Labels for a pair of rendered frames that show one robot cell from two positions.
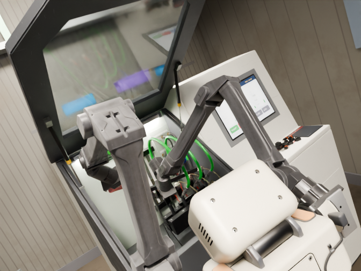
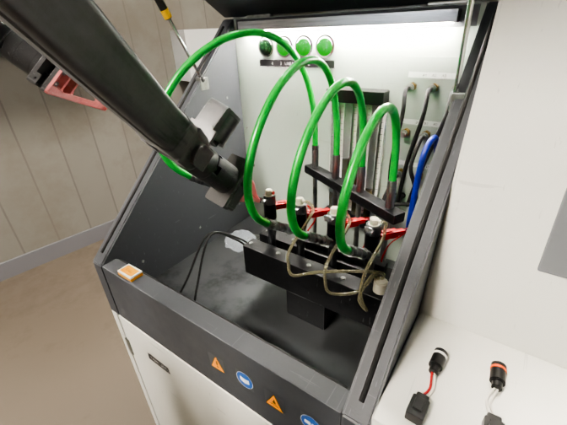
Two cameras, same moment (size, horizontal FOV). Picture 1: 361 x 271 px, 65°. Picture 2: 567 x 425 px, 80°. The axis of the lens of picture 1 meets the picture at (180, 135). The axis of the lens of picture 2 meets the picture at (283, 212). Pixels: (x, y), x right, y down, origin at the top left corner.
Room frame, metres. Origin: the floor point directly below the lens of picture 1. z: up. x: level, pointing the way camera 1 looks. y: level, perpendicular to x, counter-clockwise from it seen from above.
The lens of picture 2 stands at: (1.08, -0.42, 1.42)
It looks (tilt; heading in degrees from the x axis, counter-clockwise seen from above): 29 degrees down; 64
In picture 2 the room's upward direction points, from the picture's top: 3 degrees counter-clockwise
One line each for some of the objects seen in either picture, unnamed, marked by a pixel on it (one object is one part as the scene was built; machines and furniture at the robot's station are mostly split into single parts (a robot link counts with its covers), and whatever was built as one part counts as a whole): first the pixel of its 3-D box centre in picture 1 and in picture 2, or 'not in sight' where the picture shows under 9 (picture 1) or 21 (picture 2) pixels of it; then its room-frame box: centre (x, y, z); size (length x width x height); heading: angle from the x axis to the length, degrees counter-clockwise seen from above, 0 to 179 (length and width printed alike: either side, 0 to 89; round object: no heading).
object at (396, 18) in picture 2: (118, 135); (330, 22); (1.57, 0.31, 1.43); 0.54 x 0.03 x 0.02; 118
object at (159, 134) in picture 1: (168, 151); (423, 132); (1.69, 0.10, 1.20); 0.13 x 0.03 x 0.31; 118
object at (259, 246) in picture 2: (196, 212); (315, 283); (1.40, 0.08, 0.91); 0.34 x 0.10 x 0.15; 118
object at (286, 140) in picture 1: (282, 143); not in sight; (1.56, -0.53, 1.01); 0.23 x 0.11 x 0.06; 118
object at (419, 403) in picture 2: not in sight; (429, 382); (1.37, -0.25, 0.99); 0.12 x 0.02 x 0.02; 26
